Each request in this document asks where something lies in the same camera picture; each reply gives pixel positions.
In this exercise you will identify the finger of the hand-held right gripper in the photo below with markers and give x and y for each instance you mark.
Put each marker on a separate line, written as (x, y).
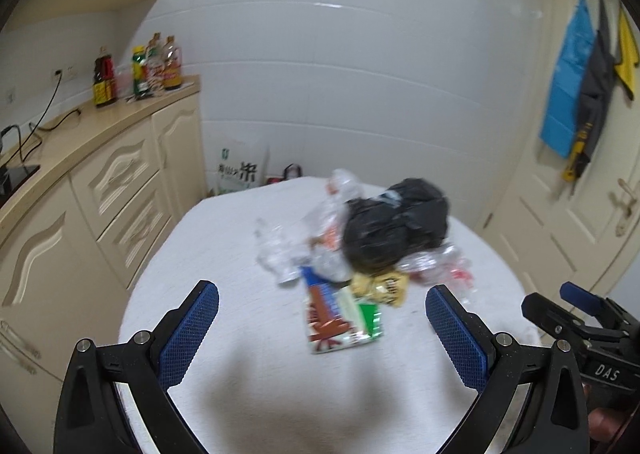
(582, 295)
(550, 316)

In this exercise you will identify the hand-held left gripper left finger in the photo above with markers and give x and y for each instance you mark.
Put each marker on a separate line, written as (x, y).
(190, 334)

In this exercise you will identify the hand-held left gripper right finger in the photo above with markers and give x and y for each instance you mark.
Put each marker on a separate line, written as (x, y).
(455, 339)

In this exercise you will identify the pale yellow snack packet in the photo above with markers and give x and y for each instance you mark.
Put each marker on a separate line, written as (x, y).
(380, 286)

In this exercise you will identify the black plastic bag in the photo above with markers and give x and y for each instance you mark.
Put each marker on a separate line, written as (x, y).
(395, 224)

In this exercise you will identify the blue brown snack packet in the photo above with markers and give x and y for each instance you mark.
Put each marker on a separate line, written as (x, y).
(322, 319)

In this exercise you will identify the clear plastic wrap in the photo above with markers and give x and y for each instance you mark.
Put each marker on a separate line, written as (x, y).
(330, 219)

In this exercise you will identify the person's right hand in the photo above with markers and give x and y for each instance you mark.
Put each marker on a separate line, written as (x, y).
(605, 421)

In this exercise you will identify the clear plastic red print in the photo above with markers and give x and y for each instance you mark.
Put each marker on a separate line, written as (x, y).
(440, 266)

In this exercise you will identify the cream door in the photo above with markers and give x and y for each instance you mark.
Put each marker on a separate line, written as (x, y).
(550, 204)

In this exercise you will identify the small crumpled clear plastic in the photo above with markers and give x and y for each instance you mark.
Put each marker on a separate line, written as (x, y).
(277, 254)

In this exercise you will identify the white rice bag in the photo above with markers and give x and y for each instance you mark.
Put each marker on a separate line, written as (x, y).
(242, 169)

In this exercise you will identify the cream counter cabinet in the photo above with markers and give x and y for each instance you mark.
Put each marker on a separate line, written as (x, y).
(100, 184)

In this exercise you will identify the red bag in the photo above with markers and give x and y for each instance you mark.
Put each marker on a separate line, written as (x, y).
(287, 175)

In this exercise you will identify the grey apron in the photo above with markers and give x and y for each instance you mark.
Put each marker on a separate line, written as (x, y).
(595, 99)

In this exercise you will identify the blue apron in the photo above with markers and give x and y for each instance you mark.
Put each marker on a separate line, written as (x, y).
(567, 79)

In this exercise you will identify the black countertop appliance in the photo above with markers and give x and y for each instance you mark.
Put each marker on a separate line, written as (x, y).
(15, 181)

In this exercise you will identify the yellow cloth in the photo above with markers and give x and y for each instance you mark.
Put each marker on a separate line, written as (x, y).
(627, 59)

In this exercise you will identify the yellow green bottle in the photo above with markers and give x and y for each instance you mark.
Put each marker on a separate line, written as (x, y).
(140, 74)

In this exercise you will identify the dark sauce bottle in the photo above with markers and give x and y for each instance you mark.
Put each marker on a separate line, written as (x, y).
(104, 81)

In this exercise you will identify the amber oil bottle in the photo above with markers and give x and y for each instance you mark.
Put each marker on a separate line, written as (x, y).
(172, 66)

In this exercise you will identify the white wall outlet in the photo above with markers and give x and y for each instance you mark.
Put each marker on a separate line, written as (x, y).
(64, 73)

